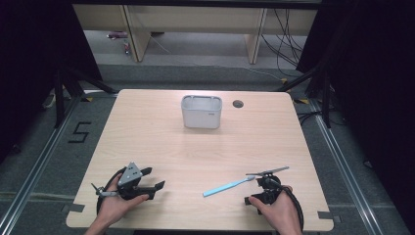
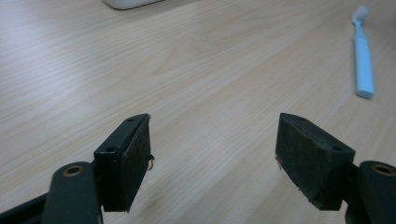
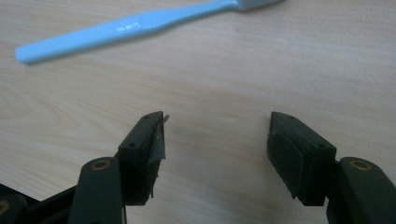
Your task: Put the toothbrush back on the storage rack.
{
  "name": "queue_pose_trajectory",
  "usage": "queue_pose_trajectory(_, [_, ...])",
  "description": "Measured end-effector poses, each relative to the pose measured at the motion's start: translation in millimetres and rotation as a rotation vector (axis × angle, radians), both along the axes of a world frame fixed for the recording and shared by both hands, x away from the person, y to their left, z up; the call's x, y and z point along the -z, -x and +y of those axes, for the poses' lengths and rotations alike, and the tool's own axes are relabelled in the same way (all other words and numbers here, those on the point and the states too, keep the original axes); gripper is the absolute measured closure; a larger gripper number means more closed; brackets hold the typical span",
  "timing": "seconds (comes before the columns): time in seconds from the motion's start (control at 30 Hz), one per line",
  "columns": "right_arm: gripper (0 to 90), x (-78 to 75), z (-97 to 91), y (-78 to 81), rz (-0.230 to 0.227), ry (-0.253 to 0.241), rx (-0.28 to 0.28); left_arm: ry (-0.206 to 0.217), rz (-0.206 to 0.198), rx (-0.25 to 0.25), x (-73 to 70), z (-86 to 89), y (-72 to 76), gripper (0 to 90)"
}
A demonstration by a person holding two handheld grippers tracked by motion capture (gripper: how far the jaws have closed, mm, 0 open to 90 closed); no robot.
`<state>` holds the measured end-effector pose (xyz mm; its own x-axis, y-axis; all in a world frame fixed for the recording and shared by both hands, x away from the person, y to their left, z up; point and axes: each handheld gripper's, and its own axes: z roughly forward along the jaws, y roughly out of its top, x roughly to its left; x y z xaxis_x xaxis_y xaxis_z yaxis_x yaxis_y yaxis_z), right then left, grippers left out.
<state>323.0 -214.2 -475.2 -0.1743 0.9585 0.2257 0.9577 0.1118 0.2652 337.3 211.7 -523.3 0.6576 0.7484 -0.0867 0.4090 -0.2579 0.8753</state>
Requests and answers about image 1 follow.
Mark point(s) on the person's left hand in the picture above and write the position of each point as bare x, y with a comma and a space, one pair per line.
112, 205

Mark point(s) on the black metal stand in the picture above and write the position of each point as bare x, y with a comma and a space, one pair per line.
326, 104
59, 104

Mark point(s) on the person's right hand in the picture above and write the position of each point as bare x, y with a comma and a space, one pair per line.
280, 212

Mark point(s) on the grey tape piece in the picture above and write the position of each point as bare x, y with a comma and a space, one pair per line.
326, 215
73, 208

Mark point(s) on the red small item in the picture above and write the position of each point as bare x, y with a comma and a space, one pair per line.
126, 47

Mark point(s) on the dark curtain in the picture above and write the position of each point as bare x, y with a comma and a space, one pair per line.
375, 81
26, 65

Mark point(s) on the light wooden desk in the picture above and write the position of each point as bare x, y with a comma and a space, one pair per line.
195, 19

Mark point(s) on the metal floor rail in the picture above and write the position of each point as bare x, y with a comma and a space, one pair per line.
347, 173
33, 173

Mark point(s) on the white plastic holder cup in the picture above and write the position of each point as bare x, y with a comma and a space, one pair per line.
201, 114

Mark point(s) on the yellow black tape piece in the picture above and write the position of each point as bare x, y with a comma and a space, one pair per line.
87, 98
284, 80
301, 101

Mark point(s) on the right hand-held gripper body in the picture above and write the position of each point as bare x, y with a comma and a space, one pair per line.
269, 187

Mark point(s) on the light blue toothbrush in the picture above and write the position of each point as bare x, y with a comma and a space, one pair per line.
225, 188

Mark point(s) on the black table grommet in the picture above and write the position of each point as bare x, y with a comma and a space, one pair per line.
238, 104

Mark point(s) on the purple small item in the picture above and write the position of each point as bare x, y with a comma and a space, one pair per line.
116, 34

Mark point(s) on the silver plug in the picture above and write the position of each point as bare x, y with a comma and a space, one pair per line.
107, 193

